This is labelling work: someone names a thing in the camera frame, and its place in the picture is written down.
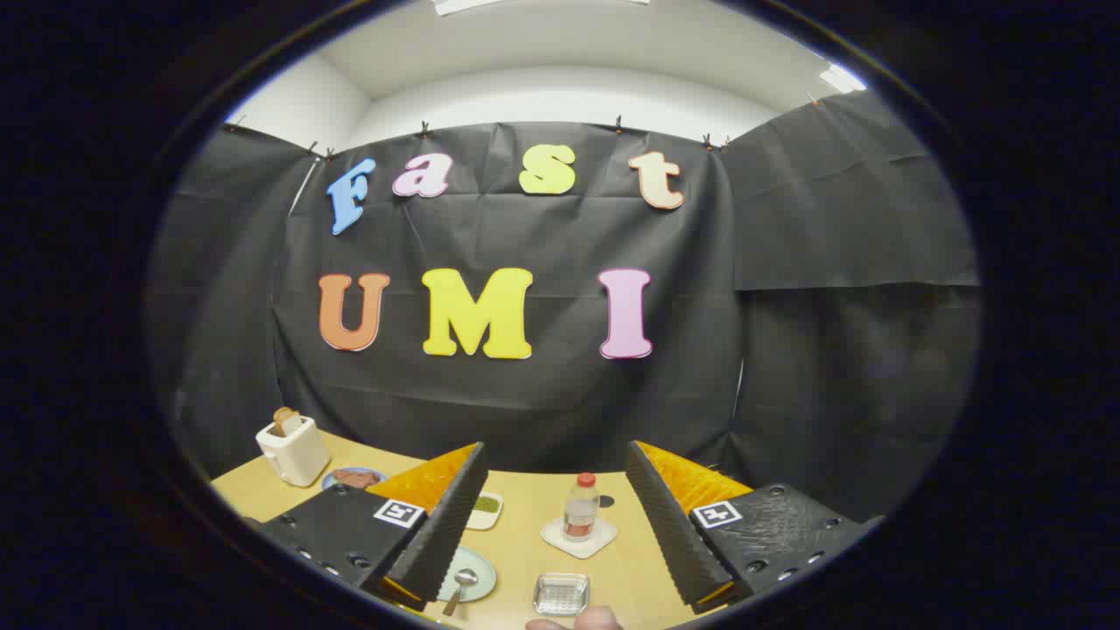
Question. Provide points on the perforated metal basket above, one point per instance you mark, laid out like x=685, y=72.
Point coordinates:
x=560, y=595

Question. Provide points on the red capped water bottle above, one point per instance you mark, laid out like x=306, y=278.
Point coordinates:
x=581, y=512

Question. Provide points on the blue plate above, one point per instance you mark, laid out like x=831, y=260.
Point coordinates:
x=328, y=479

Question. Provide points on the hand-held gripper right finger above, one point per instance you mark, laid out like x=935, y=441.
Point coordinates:
x=665, y=525

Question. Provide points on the meat and vegetable food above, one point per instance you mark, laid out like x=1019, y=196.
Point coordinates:
x=357, y=479

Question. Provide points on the ceiling light panel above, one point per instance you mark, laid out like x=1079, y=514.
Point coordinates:
x=842, y=78
x=525, y=4

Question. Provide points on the white toaster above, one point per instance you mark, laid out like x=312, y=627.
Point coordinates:
x=297, y=451

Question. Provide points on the brown bread slice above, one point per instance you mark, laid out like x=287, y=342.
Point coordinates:
x=285, y=420

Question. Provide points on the white square coaster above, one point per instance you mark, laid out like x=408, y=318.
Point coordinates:
x=604, y=535

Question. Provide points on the white divided grain dish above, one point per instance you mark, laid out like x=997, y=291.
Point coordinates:
x=486, y=521

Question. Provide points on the light green plate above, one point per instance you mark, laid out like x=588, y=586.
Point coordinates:
x=470, y=560

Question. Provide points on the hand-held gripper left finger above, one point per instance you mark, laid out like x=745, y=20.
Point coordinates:
x=446, y=525

